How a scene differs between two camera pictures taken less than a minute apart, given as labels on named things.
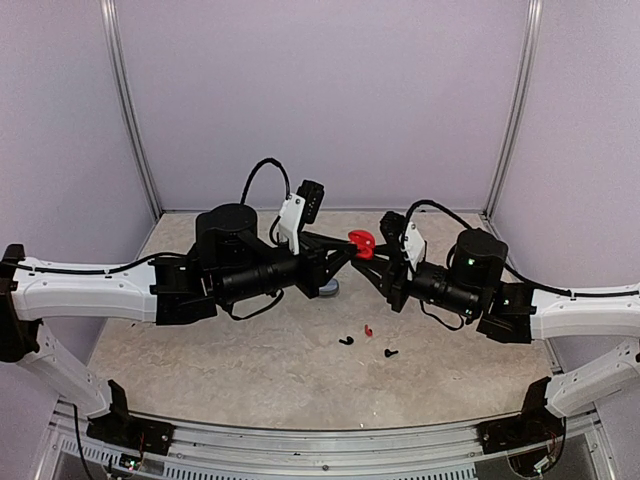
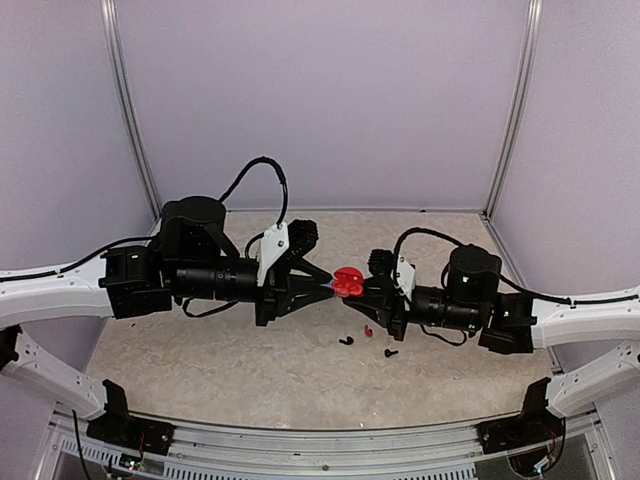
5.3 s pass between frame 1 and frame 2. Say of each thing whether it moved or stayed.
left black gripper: moved
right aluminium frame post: stayed
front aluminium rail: stayed
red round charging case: moved
